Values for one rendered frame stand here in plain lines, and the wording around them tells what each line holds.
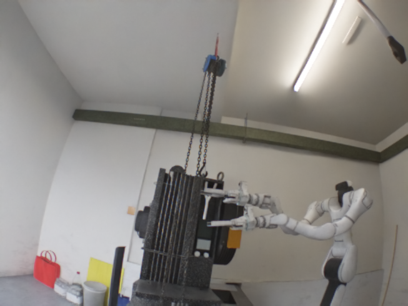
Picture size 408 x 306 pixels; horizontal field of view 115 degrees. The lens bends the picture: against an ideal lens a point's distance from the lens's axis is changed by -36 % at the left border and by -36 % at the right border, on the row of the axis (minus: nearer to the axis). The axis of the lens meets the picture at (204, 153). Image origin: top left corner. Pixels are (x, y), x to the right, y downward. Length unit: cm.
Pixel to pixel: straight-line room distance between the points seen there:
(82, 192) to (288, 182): 279
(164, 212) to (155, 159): 152
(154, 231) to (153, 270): 24
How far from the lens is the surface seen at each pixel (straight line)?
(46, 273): 314
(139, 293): 107
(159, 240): 127
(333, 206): 150
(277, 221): 116
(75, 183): 303
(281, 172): 280
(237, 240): 124
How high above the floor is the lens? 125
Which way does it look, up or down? 22 degrees up
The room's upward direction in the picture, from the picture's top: 9 degrees clockwise
